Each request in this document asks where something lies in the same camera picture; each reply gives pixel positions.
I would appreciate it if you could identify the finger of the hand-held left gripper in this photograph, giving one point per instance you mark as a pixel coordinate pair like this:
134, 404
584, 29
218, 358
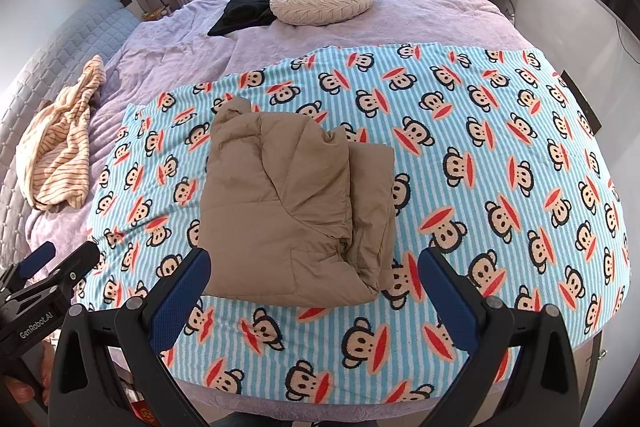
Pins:
37, 257
75, 269

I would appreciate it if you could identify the yellow striped garment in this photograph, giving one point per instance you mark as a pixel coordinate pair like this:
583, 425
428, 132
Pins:
55, 147

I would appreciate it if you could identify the purple bed cover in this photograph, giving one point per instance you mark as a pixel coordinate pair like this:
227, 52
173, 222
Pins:
350, 32

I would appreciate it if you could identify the grey quilted headboard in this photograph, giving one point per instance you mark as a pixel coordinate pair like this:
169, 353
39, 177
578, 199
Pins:
60, 42

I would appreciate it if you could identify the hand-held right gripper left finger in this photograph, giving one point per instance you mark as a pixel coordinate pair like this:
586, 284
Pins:
180, 302

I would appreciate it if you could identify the dark wooden bedside board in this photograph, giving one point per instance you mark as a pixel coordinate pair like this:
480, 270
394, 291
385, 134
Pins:
582, 102

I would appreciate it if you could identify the monkey print striped blanket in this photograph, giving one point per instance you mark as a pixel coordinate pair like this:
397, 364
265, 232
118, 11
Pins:
475, 132

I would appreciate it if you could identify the black cloth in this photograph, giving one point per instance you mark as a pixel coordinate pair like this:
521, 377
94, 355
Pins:
245, 7

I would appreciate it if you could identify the person's left hand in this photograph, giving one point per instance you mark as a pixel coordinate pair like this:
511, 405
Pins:
47, 362

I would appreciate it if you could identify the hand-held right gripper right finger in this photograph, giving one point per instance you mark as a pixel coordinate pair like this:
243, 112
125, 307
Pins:
450, 302

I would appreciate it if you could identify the red box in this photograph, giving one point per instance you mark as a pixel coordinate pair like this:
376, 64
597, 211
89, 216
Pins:
145, 417

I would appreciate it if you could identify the tan puffer jacket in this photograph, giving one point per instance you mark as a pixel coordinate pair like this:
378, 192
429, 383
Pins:
290, 207

